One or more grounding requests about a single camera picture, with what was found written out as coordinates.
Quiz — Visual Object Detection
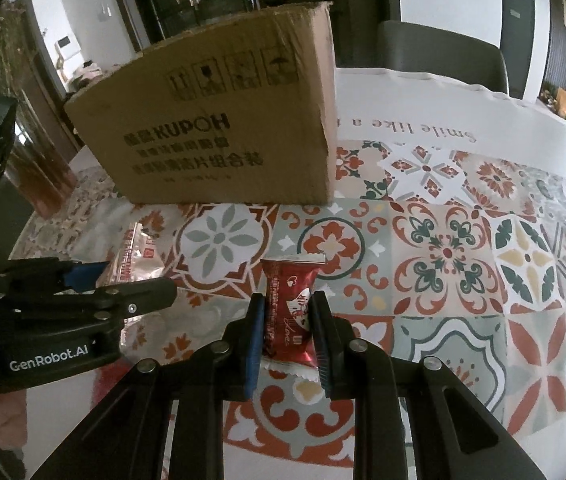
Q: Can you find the grey chair right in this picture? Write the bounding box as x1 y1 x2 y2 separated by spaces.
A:
377 21 510 94

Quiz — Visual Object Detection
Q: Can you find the red candy wrapper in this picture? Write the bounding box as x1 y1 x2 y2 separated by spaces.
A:
261 254 325 367

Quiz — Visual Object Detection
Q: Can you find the silver red snack packet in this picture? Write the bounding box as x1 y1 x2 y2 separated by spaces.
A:
97 222 164 354

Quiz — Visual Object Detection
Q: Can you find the patterned tile tablecloth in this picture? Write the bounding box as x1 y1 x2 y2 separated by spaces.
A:
13 70 566 479

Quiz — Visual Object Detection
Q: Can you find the glass vase with dried flowers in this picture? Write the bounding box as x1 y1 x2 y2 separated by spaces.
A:
0 2 77 219

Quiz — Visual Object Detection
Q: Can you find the brown cardboard box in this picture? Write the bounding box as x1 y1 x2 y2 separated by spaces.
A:
66 2 337 205

